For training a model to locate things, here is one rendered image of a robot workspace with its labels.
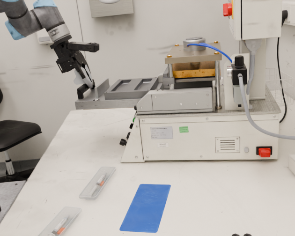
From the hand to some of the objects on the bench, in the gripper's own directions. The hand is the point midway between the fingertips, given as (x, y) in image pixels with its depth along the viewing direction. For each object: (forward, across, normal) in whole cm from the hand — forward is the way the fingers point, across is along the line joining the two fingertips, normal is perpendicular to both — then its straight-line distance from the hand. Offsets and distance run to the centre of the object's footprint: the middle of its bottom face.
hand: (92, 84), depth 133 cm
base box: (+37, +2, +28) cm, 47 cm away
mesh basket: (+48, -53, +57) cm, 91 cm away
